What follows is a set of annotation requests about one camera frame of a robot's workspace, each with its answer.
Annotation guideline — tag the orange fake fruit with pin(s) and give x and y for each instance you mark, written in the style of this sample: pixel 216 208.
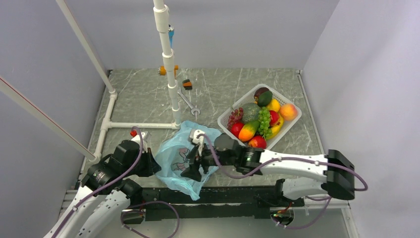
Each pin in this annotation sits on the orange fake fruit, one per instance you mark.
pixel 249 130

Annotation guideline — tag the green fake melon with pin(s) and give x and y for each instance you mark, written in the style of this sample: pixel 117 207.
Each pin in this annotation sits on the green fake melon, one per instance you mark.
pixel 251 112

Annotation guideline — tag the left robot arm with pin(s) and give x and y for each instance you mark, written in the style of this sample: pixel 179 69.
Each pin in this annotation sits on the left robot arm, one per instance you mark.
pixel 106 190

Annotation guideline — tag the white plastic basket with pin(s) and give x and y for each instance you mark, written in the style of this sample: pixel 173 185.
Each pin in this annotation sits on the white plastic basket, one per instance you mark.
pixel 249 98

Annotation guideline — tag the yellow fake banana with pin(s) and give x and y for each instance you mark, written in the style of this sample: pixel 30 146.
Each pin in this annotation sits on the yellow fake banana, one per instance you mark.
pixel 276 128

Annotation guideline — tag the light blue plastic bag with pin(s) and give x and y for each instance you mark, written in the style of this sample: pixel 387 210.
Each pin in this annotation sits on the light blue plastic bag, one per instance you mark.
pixel 172 158

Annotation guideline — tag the light red fake grapes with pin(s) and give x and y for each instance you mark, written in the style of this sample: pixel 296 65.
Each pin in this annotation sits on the light red fake grapes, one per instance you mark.
pixel 236 116

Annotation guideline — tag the wrist white camera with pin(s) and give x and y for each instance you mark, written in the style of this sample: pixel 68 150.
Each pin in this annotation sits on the wrist white camera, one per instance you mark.
pixel 196 137
pixel 145 137

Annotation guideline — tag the green fake vegetable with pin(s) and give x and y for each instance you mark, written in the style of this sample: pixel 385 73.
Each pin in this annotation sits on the green fake vegetable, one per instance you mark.
pixel 264 99

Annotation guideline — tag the green fake grapes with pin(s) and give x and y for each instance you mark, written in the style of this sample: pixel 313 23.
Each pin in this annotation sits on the green fake grapes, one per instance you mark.
pixel 264 119

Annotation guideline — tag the red yellow fake apple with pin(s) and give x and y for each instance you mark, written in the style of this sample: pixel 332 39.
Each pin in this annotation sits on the red yellow fake apple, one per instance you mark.
pixel 258 141

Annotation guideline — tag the red fake pomegranate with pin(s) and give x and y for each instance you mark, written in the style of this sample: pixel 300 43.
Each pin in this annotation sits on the red fake pomegranate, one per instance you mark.
pixel 274 118

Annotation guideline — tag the blue handled tool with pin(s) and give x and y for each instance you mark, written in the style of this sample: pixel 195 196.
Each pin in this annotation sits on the blue handled tool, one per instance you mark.
pixel 170 34

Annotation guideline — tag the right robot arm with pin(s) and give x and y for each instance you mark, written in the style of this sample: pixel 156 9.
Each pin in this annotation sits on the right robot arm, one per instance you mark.
pixel 332 174

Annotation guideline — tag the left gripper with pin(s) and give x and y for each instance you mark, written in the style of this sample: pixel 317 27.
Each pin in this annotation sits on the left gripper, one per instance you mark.
pixel 152 166

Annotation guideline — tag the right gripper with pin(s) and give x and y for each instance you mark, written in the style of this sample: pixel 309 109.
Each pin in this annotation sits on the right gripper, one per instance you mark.
pixel 192 171

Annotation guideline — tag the white pvc pipe frame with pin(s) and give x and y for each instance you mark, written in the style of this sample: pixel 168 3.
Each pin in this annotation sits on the white pvc pipe frame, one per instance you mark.
pixel 161 14

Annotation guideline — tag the silver wrench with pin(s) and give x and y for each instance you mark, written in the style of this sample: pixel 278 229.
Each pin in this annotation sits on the silver wrench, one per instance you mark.
pixel 193 108

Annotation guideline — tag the yellow fake lemon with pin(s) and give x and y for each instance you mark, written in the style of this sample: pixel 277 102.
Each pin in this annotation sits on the yellow fake lemon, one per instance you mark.
pixel 274 105

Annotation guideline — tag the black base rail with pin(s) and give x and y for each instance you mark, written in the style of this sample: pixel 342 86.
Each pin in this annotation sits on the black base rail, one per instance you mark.
pixel 214 202

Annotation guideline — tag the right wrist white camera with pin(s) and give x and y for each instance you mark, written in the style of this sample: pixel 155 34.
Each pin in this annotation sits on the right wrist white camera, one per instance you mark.
pixel 196 137

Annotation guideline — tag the dark brown fake fruit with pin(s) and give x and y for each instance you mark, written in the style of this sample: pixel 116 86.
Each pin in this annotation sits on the dark brown fake fruit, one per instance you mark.
pixel 260 91

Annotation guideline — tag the fake peach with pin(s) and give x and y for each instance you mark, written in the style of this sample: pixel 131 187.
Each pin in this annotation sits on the fake peach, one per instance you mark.
pixel 288 112

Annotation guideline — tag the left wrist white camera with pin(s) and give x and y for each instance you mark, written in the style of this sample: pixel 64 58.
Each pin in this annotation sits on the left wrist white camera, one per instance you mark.
pixel 145 137

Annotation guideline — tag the orange black small brush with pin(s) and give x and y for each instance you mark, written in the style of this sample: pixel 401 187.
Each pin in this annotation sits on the orange black small brush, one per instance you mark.
pixel 187 84

